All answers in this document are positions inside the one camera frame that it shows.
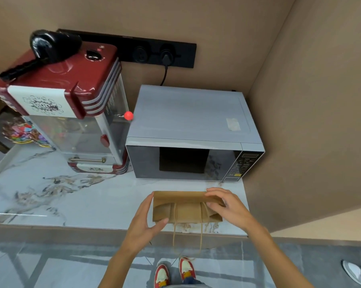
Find brown paper bag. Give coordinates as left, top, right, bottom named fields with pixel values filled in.
left=152, top=191, right=226, bottom=261

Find black power plug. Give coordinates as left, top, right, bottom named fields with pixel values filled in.
left=159, top=49, right=177, bottom=67

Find black hair dryer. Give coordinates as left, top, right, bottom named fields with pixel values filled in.
left=0, top=29, right=83, bottom=82

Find red popcorn machine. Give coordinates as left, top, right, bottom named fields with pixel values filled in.
left=0, top=42, right=134, bottom=175

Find person's right forearm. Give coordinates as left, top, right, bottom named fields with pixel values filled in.
left=246, top=224, right=315, bottom=288

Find person's right hand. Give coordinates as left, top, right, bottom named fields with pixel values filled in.
left=204, top=187, right=259, bottom=236

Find bowl of colourful candies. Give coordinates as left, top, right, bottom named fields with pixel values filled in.
left=2, top=117, right=52, bottom=148

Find person's blue jeans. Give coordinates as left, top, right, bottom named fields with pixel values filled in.
left=164, top=276, right=212, bottom=288

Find black wall socket panel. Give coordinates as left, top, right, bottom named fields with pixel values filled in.
left=57, top=29, right=197, bottom=69

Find person's left red white shoe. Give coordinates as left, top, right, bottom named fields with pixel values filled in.
left=154, top=264, right=171, bottom=288

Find person's red white shoe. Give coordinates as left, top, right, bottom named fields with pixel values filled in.
left=154, top=264, right=171, bottom=288
left=179, top=257, right=196, bottom=281

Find person's left forearm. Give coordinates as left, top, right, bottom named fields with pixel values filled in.
left=98, top=243, right=151, bottom=288

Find person's right red white shoe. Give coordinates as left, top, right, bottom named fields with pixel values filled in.
left=179, top=257, right=196, bottom=281

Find person's left hand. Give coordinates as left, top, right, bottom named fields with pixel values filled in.
left=124, top=192, right=170, bottom=253

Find silver microwave oven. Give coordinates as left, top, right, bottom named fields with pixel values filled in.
left=125, top=84, right=265, bottom=182

